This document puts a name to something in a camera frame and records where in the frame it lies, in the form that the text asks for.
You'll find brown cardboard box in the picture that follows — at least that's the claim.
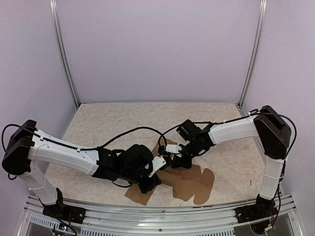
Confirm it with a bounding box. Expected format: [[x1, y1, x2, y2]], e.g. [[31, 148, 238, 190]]
[[124, 137, 215, 206]]

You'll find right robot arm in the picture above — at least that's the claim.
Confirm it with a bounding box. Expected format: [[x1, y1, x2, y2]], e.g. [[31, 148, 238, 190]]
[[171, 105, 292, 218]]

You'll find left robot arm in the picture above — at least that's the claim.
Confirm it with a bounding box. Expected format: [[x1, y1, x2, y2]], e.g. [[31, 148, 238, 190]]
[[2, 120, 166, 219]]

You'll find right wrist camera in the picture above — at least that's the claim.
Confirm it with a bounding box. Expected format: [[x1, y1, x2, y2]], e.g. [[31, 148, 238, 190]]
[[162, 144, 183, 157]]

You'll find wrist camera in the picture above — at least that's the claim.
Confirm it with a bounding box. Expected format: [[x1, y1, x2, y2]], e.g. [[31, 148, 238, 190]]
[[145, 155, 172, 177], [162, 144, 183, 157]]

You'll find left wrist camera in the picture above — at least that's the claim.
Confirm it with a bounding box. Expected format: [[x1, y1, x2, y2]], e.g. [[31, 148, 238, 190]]
[[145, 155, 172, 177]]

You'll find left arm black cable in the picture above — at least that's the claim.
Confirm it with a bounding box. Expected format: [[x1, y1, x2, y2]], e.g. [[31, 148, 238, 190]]
[[1, 124, 165, 155]]

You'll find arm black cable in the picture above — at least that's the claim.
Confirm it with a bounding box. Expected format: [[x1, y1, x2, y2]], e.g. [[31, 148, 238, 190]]
[[157, 109, 297, 158], [1, 124, 165, 155]]

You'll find front aluminium rail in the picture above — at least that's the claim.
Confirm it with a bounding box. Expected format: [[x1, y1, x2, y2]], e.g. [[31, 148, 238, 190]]
[[17, 195, 306, 236]]

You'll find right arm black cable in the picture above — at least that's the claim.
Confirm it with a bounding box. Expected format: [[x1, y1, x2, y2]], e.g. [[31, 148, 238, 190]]
[[157, 109, 297, 158]]

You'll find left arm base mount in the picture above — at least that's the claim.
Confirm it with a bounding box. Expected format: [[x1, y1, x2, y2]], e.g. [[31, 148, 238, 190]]
[[43, 205, 87, 224]]

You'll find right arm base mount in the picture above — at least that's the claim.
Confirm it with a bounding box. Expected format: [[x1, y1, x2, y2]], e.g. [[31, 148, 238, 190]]
[[235, 204, 278, 224]]

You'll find right aluminium frame post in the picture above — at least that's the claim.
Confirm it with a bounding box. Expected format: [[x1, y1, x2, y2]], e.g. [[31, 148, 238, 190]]
[[238, 0, 268, 108]]

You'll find aluminium frame post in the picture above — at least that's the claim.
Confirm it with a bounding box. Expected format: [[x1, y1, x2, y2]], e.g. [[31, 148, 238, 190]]
[[49, 0, 81, 109], [238, 0, 268, 108]]

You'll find left aluminium frame post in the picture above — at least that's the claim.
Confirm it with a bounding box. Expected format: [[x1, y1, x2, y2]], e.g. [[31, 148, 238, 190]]
[[49, 0, 81, 109]]

